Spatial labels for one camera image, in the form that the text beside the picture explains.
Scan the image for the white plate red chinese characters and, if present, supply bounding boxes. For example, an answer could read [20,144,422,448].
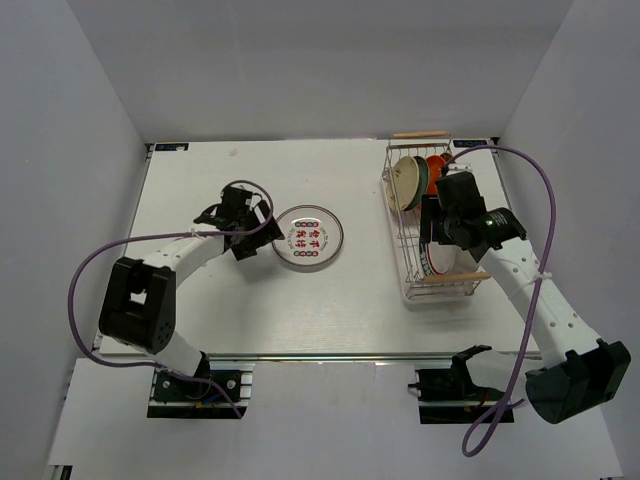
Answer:
[272,205,344,269]

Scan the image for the white plate green red rim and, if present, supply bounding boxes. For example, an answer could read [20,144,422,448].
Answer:
[420,242,457,276]

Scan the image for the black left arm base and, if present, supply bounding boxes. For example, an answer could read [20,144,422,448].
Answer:
[147,359,254,420]

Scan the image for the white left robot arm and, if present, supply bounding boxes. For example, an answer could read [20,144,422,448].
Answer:
[98,181,284,399]

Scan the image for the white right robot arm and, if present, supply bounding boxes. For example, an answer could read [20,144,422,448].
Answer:
[422,171,631,424]

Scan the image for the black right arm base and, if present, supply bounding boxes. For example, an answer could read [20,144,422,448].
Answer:
[407,345,516,425]

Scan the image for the plain white bowl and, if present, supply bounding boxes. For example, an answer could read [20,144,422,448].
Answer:
[452,249,491,278]

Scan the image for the dark green plate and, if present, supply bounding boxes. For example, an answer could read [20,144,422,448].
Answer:
[412,155,430,207]

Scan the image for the orange plate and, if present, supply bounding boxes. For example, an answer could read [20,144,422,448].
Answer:
[425,155,446,195]

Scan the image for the cream plate with print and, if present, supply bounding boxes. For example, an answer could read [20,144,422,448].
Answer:
[389,155,421,211]

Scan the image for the white wire dish rack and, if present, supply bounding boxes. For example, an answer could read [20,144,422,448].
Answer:
[381,131,490,305]

